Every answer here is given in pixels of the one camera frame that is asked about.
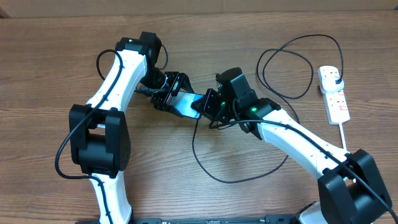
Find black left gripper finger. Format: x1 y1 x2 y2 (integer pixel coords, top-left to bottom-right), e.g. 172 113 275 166
154 103 184 118
177 73 194 93

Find Samsung Galaxy smartphone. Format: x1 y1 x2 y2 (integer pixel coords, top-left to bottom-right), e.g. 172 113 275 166
170 91 203 120

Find black charger cable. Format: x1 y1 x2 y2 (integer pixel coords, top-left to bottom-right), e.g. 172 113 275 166
192 34 345 184

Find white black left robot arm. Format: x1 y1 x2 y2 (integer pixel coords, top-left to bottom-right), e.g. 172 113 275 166
67 32 201 223

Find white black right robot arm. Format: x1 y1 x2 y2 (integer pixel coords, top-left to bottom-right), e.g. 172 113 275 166
192 67 397 224

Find white charger plug adapter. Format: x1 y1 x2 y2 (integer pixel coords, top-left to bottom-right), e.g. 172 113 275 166
320 77 345 94

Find white power strip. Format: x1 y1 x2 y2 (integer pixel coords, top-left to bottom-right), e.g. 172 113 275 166
317 65 351 126

